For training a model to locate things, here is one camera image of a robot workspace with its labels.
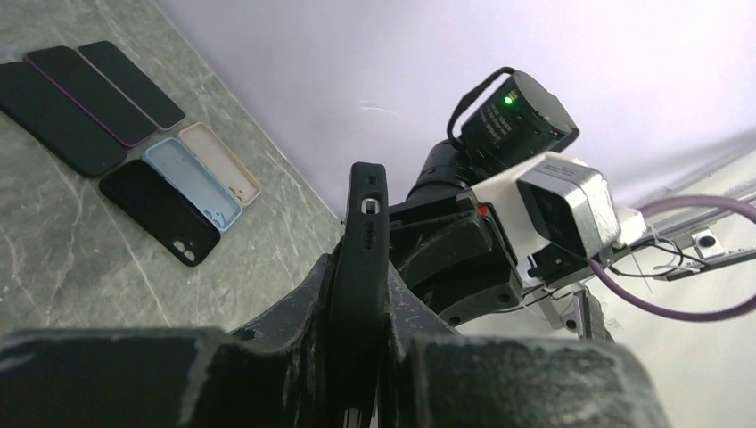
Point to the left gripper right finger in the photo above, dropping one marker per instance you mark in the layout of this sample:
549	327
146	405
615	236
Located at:
433	376

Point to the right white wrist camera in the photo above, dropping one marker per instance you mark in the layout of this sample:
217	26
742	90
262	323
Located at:
554	199

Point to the black phone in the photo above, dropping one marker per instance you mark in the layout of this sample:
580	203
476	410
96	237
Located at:
56	122

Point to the light blue phone case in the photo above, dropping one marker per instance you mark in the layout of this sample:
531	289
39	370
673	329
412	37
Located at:
180	167

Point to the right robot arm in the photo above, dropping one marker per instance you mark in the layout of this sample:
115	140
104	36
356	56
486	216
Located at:
453	240

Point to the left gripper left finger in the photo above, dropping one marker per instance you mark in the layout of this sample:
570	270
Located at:
267	373

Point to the phone with purple frame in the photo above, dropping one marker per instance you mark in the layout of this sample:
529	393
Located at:
93	93

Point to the beige phone case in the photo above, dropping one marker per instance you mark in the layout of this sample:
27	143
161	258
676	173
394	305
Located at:
205	144

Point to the black phone case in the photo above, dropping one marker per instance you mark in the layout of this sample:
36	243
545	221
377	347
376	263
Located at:
162	211
358	298

